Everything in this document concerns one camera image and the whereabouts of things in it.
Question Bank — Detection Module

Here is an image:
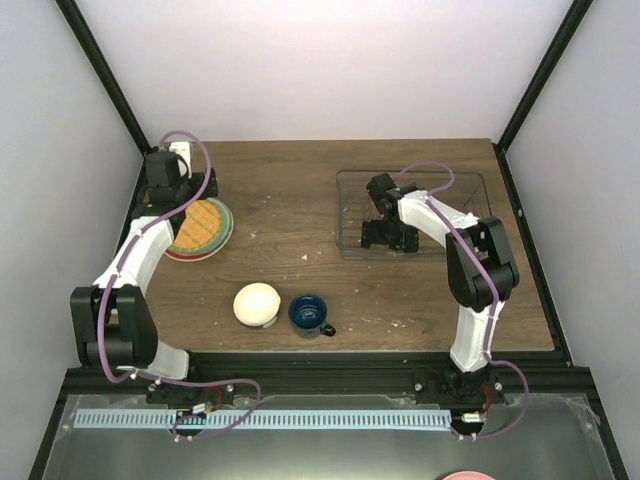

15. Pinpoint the woven bamboo plate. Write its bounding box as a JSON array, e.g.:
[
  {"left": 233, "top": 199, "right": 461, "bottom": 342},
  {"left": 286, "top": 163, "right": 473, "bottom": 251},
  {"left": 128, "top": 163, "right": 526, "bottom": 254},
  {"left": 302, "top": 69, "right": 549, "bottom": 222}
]
[{"left": 171, "top": 200, "right": 224, "bottom": 253}]

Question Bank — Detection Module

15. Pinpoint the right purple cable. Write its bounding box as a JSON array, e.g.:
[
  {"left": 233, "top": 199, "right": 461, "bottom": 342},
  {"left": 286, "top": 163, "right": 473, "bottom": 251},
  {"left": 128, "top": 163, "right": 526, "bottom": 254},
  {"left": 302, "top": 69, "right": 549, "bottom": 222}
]
[{"left": 398, "top": 161, "right": 530, "bottom": 442}]

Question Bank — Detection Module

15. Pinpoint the left black frame post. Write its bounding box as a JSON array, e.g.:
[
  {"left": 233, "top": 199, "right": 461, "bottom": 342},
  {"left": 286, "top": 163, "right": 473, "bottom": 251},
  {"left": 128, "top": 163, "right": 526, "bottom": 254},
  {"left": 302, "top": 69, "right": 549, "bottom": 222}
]
[{"left": 55, "top": 0, "right": 151, "bottom": 154}]

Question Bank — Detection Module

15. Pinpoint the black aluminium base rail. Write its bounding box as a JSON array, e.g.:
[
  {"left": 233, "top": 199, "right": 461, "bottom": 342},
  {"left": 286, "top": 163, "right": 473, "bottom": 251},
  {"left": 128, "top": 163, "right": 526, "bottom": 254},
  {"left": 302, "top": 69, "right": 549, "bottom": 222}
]
[{"left": 63, "top": 351, "right": 596, "bottom": 404}]

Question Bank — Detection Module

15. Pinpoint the pink round object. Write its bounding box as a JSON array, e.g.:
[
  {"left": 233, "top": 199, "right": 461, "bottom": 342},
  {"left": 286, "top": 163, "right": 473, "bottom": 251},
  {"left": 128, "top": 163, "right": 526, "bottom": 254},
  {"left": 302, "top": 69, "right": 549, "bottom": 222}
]
[{"left": 441, "top": 470, "right": 495, "bottom": 480}]

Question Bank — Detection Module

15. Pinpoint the cream ceramic bowl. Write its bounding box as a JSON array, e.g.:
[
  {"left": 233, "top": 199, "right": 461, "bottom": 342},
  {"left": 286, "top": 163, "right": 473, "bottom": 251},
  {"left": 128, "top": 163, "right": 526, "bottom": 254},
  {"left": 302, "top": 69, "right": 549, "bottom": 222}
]
[{"left": 233, "top": 283, "right": 281, "bottom": 329}]

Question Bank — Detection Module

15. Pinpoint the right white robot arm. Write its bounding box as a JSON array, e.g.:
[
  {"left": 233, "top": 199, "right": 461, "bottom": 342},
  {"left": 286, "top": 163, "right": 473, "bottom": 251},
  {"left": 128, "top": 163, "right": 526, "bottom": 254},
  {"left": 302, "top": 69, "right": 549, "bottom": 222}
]
[{"left": 361, "top": 173, "right": 520, "bottom": 403}]

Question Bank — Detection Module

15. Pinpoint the light blue floral plate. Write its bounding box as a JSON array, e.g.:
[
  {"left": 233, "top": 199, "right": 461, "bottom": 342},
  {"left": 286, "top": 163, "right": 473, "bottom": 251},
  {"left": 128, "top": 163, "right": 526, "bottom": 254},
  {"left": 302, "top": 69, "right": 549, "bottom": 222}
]
[{"left": 198, "top": 198, "right": 234, "bottom": 252}]

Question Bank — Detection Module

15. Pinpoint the red rimmed plate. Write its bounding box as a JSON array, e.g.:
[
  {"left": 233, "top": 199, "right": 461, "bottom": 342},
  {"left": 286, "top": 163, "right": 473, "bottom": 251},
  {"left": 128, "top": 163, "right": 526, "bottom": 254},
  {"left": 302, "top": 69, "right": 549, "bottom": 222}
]
[{"left": 164, "top": 249, "right": 217, "bottom": 263}]

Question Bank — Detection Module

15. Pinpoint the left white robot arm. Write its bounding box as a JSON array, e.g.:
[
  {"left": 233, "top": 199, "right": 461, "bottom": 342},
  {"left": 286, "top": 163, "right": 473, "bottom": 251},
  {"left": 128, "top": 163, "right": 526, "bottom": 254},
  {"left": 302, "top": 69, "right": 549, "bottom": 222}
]
[{"left": 70, "top": 150, "right": 218, "bottom": 404}]

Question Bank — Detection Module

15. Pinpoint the black frame post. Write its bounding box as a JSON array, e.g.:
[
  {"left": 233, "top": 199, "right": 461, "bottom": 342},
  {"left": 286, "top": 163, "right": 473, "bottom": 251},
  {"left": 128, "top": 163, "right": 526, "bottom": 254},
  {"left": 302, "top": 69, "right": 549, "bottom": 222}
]
[
  {"left": 55, "top": 0, "right": 151, "bottom": 154},
  {"left": 498, "top": 0, "right": 595, "bottom": 146}
]

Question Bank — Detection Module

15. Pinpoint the light blue slotted strip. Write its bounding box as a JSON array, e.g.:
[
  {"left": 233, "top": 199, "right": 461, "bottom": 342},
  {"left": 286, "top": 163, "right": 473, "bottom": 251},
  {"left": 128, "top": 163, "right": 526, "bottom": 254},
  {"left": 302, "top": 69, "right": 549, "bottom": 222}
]
[{"left": 72, "top": 409, "right": 452, "bottom": 431}]

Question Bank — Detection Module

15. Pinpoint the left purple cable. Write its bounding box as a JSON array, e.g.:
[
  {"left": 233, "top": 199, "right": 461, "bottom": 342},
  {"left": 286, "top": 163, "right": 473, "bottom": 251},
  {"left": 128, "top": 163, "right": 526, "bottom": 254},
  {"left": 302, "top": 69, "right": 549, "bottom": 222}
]
[{"left": 97, "top": 130, "right": 263, "bottom": 443}]

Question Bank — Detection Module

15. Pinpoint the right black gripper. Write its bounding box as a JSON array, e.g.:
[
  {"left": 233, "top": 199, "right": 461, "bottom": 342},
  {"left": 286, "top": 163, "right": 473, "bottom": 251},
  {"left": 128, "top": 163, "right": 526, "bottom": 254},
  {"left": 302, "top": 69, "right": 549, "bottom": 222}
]
[{"left": 360, "top": 221, "right": 417, "bottom": 254}]

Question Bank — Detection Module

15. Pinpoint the dark blue mug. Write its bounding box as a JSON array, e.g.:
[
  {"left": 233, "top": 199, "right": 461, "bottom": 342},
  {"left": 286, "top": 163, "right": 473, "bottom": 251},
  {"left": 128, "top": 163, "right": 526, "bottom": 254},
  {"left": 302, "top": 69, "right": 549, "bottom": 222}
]
[{"left": 288, "top": 294, "right": 336, "bottom": 339}]

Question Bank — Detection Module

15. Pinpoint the grey wire dish rack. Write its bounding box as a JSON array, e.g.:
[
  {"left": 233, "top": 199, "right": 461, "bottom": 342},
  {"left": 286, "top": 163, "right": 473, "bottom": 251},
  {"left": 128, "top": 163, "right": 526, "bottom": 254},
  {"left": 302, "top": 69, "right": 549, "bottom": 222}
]
[{"left": 335, "top": 169, "right": 493, "bottom": 260}]

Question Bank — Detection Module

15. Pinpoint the right black frame post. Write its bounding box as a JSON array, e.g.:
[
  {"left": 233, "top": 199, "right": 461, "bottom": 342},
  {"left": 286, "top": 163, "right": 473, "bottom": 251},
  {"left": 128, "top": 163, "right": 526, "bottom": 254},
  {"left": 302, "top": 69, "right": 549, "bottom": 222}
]
[{"left": 498, "top": 0, "right": 595, "bottom": 146}]

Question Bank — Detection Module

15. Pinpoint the purple cable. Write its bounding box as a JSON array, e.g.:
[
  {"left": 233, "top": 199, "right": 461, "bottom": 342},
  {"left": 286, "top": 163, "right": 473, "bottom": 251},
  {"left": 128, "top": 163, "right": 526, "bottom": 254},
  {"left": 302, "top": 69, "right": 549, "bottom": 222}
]
[
  {"left": 398, "top": 161, "right": 530, "bottom": 442},
  {"left": 97, "top": 130, "right": 263, "bottom": 443}
]

